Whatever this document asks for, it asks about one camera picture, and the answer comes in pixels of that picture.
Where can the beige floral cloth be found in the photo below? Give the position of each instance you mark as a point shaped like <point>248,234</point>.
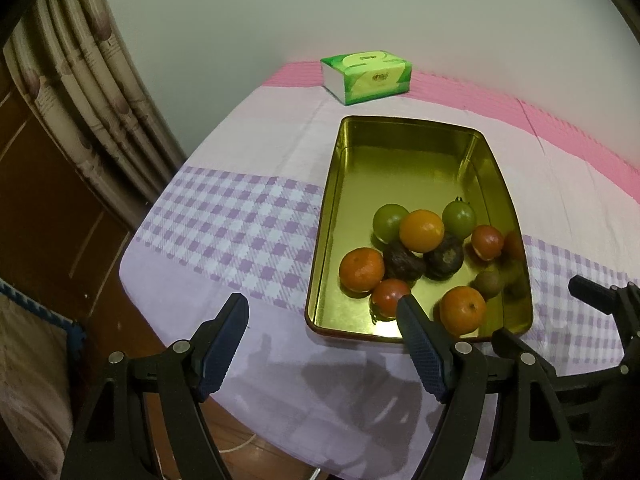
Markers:
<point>30,400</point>

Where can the orange mandarin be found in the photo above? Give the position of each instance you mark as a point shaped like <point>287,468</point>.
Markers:
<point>462,310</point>
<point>360,270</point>

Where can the green tomato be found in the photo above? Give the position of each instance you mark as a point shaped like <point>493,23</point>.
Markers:
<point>459,219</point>
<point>387,220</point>

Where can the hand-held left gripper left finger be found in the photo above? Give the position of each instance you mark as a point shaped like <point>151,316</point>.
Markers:
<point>222,355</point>

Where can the small brown kiwi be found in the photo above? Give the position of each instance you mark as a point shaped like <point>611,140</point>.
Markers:
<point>489,282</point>

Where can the wrinkled dark passion fruit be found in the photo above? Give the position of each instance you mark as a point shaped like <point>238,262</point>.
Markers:
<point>402,262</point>

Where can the gold metal tin tray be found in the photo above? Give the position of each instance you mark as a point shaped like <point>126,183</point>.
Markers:
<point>400,170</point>

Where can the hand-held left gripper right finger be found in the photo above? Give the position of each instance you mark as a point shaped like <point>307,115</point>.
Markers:
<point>425,350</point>

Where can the blue foam mat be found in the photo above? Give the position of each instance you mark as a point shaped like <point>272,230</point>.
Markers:
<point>60,325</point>

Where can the green tissue pack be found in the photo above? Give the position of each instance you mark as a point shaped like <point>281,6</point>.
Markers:
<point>370,80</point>

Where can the smooth orange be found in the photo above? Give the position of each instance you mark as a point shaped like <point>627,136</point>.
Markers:
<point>421,230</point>

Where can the beige patterned curtain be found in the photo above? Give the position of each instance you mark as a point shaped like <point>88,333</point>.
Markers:
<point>100,85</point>

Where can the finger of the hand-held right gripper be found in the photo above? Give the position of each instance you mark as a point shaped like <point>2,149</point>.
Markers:
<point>600,385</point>
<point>592,292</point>

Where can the red tomato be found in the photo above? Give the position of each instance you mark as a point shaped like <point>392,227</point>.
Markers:
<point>387,297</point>
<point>486,241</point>

